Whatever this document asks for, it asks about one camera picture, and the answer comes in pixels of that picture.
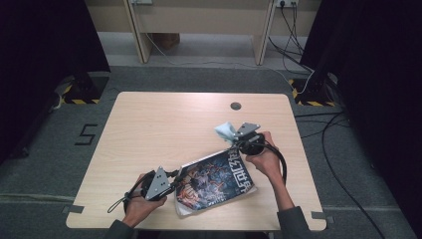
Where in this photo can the light blue cloth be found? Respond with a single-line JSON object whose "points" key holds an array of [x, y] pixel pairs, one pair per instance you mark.
{"points": [[225, 130]]}

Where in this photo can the hazard-taped black stand base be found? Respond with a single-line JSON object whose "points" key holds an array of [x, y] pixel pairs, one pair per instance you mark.
{"points": [[86, 89], [313, 93]]}

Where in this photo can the person's left hand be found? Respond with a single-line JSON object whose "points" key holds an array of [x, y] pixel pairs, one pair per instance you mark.
{"points": [[141, 209]]}

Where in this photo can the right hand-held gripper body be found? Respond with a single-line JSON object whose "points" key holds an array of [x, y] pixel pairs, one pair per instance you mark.
{"points": [[250, 142]]}

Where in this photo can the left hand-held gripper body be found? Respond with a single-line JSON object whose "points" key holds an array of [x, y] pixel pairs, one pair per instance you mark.
{"points": [[157, 184]]}

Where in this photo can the glossy illustrated magazine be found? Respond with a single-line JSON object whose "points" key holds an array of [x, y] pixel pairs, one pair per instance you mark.
{"points": [[215, 179]]}

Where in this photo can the person's right hand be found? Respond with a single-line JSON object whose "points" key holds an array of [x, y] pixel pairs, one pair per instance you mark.
{"points": [[268, 162]]}

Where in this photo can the brown cardboard box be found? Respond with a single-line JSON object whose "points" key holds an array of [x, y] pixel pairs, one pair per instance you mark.
{"points": [[167, 40]]}

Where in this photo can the white wall socket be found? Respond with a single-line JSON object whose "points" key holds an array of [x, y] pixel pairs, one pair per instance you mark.
{"points": [[287, 2]]}

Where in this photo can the black curtain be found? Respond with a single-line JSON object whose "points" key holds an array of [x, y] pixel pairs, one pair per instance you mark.
{"points": [[40, 66], [381, 83]]}

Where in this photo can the grey tape strip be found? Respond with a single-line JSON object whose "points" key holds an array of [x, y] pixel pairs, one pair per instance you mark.
{"points": [[320, 215], [74, 209]]}

